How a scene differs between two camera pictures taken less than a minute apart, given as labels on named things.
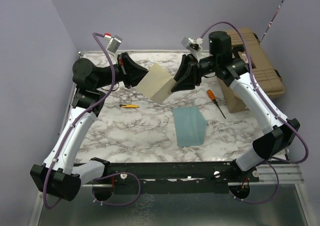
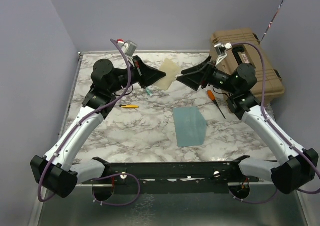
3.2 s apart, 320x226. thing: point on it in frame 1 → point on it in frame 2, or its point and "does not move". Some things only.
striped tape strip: [273, 17] does not move
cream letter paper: [156, 83] → [170, 67]
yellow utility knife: [129, 106] does not move
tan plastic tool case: [245, 43] does not move
